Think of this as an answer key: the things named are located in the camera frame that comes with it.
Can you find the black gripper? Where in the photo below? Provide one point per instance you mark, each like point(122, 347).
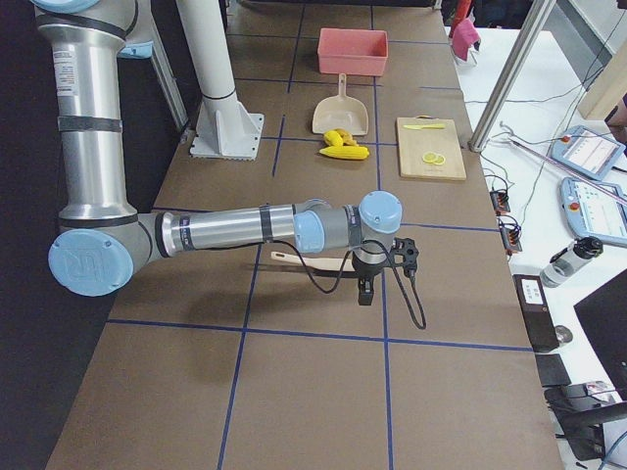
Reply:
point(365, 269)

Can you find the beige hand brush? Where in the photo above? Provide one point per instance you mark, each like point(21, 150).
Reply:
point(319, 264)

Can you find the yellow toy corn cob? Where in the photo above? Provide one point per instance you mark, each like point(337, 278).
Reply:
point(350, 153)

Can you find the tan toy ginger root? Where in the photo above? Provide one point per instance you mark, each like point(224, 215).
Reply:
point(347, 137)

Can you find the yellow toy pepper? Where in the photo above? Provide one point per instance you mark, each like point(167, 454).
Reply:
point(333, 139)

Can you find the beige plastic dustpan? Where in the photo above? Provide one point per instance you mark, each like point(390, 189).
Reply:
point(340, 111)

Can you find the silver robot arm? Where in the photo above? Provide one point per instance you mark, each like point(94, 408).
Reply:
point(104, 240)

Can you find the pink plastic bin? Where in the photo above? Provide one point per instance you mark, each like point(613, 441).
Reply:
point(362, 52)

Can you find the bamboo cutting board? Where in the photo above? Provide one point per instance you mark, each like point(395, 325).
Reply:
point(413, 144)

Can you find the black box device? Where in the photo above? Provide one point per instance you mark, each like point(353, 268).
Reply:
point(535, 312)

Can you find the yellow plastic knife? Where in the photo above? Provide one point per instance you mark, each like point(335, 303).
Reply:
point(424, 126)

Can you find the clear water bottle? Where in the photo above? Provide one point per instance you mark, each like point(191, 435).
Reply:
point(570, 260)

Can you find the near teach pendant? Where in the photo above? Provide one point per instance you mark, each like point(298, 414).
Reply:
point(591, 212)

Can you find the teach pendant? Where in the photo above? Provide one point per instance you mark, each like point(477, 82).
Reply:
point(591, 212)
point(587, 152)

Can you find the far teach pendant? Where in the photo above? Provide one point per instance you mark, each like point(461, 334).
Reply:
point(587, 152)

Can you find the pink cloth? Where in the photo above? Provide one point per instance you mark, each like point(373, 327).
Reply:
point(464, 37)

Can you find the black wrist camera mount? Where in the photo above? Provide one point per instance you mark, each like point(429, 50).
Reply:
point(405, 254)

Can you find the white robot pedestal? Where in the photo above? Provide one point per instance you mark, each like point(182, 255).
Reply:
point(224, 128)

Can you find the aluminium frame post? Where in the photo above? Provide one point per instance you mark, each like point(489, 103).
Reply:
point(533, 24)

